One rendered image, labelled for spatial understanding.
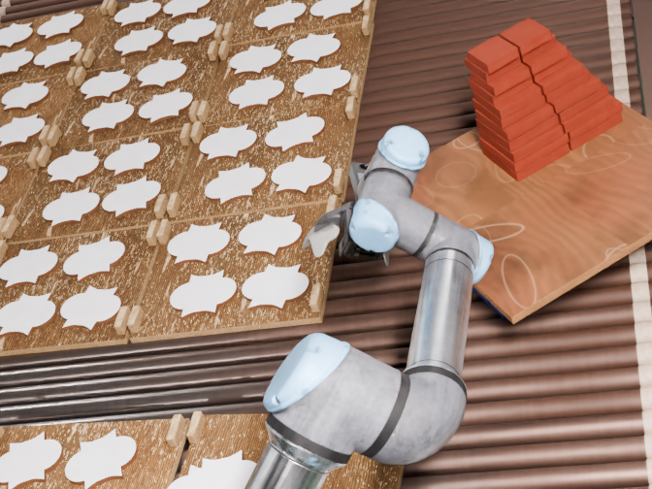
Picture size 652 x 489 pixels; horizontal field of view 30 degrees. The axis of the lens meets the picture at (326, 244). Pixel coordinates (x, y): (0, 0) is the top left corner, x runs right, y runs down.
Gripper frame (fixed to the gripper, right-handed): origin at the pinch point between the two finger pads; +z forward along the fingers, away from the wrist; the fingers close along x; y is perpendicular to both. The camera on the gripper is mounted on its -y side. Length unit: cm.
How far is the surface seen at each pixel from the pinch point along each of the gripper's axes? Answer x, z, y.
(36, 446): -48, 47, 22
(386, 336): 13.7, 19.0, 5.8
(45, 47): -57, 105, -125
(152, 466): -27, 34, 30
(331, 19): 15, 55, -106
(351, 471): 4.0, 12.4, 36.2
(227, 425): -14.6, 28.4, 22.8
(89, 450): -38, 41, 25
